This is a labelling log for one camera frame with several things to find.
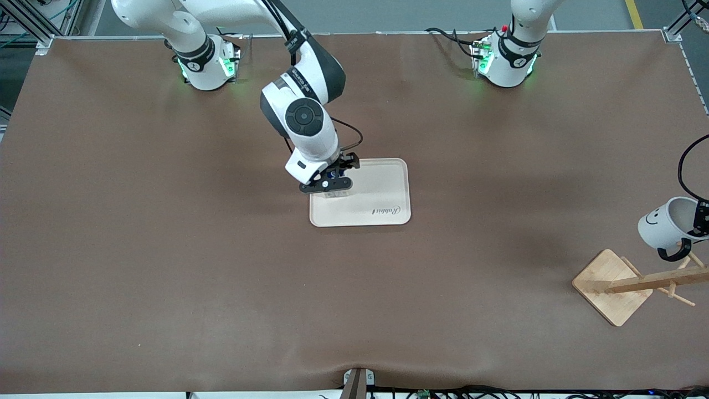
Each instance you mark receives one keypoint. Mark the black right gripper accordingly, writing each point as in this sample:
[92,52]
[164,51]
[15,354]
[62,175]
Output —
[344,164]

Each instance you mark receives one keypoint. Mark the blue white milk carton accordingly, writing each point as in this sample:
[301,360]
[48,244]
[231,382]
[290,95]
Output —
[335,194]

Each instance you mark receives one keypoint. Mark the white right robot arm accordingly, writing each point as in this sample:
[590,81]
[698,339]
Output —
[302,116]

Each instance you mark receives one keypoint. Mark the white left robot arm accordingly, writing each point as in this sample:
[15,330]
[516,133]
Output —
[509,61]

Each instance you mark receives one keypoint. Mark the cream tray with Rabbit print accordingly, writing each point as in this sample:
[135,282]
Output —
[376,188]

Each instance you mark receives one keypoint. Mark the wooden mug tree rack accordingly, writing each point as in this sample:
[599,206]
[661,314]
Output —
[604,282]

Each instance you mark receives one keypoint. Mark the aluminium frame post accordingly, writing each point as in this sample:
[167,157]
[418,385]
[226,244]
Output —
[27,19]
[684,25]

